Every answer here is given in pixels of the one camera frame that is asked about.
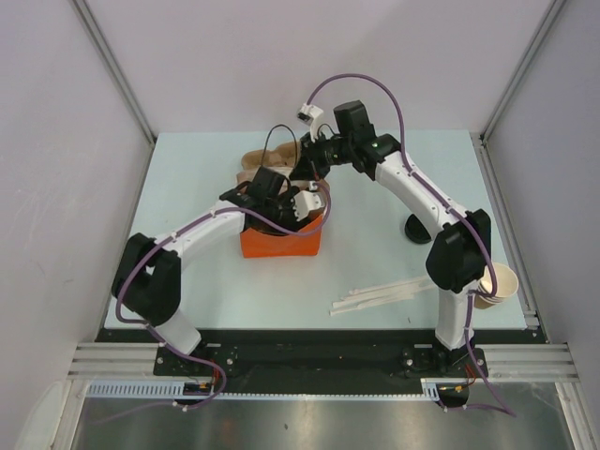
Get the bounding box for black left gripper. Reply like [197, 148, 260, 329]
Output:
[263, 187, 310, 248]

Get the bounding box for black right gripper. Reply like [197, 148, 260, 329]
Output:
[290, 130, 353, 183]

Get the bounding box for orange paper bag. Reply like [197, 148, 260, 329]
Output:
[235, 124, 332, 260]

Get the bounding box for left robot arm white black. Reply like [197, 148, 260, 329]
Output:
[111, 168, 308, 375]

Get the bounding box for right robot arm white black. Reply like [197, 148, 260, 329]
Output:
[291, 100, 494, 376]

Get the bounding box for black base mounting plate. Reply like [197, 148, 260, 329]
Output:
[96, 327, 548, 390]

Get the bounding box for stack of paper cups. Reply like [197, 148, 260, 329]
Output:
[473, 262, 519, 309]

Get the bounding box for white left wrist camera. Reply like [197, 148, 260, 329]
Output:
[292, 182, 326, 221]

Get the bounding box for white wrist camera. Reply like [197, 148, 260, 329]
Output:
[292, 182, 326, 221]
[296, 103, 324, 142]

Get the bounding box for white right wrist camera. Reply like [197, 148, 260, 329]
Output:
[296, 103, 324, 142]

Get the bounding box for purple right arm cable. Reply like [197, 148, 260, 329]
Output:
[307, 72, 516, 417]

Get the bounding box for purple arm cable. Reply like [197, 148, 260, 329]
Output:
[114, 182, 333, 416]
[307, 72, 516, 417]

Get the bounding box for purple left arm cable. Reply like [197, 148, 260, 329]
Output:
[114, 182, 333, 416]

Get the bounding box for white slotted cable duct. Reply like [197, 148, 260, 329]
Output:
[85, 380, 440, 402]

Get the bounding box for aluminium frame rail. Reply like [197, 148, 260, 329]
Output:
[482, 344, 578, 383]

